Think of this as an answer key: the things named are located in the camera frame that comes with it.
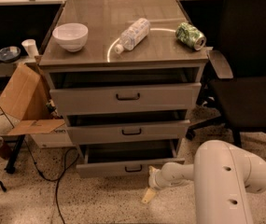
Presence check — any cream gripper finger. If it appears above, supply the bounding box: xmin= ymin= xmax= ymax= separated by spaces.
xmin=142 ymin=188 xmax=157 ymax=204

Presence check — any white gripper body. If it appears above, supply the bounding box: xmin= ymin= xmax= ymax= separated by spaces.
xmin=148 ymin=166 xmax=167 ymax=190

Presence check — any grey drawer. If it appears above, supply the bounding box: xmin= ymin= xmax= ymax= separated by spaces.
xmin=50 ymin=83 xmax=201 ymax=115
xmin=68 ymin=119 xmax=190 ymax=145
xmin=77 ymin=139 xmax=185 ymax=178

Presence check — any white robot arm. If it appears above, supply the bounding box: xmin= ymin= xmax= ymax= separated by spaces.
xmin=142 ymin=140 xmax=266 ymax=224

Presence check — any grey drawer cabinet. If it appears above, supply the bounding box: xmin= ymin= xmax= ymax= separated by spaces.
xmin=38 ymin=0 xmax=209 ymax=161

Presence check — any black office chair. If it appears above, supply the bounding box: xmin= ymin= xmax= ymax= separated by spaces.
xmin=186 ymin=0 xmax=266 ymax=147

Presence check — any black stand leg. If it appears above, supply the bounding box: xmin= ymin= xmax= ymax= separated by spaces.
xmin=5 ymin=135 xmax=25 ymax=174

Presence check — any clear plastic water bottle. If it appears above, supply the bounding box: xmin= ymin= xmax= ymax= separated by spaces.
xmin=114 ymin=18 xmax=150 ymax=54

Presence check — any green soda can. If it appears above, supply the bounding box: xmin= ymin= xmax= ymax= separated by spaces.
xmin=175 ymin=22 xmax=206 ymax=50

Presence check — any brown cardboard box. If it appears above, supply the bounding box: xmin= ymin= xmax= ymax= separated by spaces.
xmin=0 ymin=63 xmax=73 ymax=148

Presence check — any white ceramic bowl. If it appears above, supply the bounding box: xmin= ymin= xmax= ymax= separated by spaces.
xmin=52 ymin=23 xmax=89 ymax=52

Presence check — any brown cup on floor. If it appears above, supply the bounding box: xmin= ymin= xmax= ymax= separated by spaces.
xmin=0 ymin=136 xmax=12 ymax=160

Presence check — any white paper cup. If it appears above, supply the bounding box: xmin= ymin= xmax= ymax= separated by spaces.
xmin=21 ymin=39 xmax=39 ymax=58

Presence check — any dark blue bowl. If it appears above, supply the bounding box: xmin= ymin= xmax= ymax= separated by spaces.
xmin=0 ymin=46 xmax=21 ymax=63

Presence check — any low side shelf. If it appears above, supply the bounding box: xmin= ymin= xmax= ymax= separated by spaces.
xmin=0 ymin=56 xmax=41 ymax=77

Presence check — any black floor cable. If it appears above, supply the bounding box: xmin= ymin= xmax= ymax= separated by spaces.
xmin=0 ymin=91 xmax=81 ymax=224

